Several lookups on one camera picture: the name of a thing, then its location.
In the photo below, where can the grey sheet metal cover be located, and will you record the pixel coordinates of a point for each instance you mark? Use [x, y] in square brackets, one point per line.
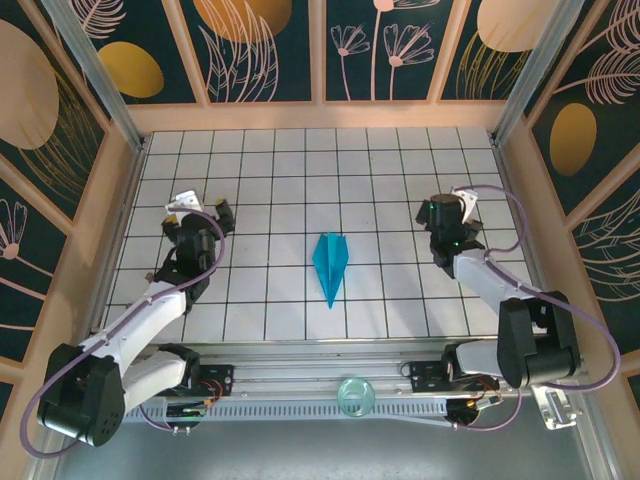
[300, 450]

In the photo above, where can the wall panel pink leaf outlines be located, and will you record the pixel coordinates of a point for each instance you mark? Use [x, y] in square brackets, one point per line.
[610, 260]

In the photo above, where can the clear acrylic bracket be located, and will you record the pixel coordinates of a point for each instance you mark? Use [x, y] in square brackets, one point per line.
[560, 410]

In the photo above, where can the aluminium table edge rail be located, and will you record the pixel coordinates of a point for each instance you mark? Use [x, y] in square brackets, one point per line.
[115, 240]
[530, 225]

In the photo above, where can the wall panel orange circle leaves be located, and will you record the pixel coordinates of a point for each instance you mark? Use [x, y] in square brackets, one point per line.
[240, 50]

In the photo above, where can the wall panel cream circle stems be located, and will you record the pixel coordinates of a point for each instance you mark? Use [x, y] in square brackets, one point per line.
[500, 25]

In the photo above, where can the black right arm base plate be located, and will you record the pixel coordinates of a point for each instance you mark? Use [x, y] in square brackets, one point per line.
[425, 377]

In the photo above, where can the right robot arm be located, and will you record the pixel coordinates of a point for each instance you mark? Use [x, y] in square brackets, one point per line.
[540, 340]

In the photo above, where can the aluminium frame post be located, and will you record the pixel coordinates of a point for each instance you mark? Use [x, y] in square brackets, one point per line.
[535, 75]
[97, 75]

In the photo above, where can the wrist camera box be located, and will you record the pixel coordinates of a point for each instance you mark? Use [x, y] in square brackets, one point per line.
[466, 205]
[185, 201]

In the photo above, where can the clear glass cup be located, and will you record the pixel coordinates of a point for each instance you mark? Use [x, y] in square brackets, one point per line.
[356, 397]

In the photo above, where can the wall panel yellow oval fern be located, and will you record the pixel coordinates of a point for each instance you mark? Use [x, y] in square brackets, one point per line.
[575, 140]

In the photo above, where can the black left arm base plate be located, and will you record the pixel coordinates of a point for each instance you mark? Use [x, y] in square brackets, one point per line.
[220, 380]

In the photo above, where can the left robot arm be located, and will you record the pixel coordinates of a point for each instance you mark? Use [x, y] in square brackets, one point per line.
[85, 395]

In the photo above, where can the wall panel pink flowers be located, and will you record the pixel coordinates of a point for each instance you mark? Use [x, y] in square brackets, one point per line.
[360, 30]

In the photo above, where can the wall panel single flower outline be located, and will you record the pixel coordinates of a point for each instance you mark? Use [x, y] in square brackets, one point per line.
[20, 280]

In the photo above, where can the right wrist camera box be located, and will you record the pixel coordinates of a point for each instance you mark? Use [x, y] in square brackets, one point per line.
[466, 205]

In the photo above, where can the blue paper sheet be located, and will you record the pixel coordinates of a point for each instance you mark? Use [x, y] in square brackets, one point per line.
[330, 260]

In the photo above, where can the wall panel yellow oval feather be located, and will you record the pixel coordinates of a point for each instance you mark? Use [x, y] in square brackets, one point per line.
[130, 70]

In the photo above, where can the wall panel large cream disc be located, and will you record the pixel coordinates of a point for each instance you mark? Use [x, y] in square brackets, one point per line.
[30, 90]

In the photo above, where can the wide aluminium mounting rail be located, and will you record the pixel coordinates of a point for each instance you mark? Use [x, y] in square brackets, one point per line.
[300, 370]

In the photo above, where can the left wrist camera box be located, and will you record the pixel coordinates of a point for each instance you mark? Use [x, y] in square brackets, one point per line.
[185, 201]

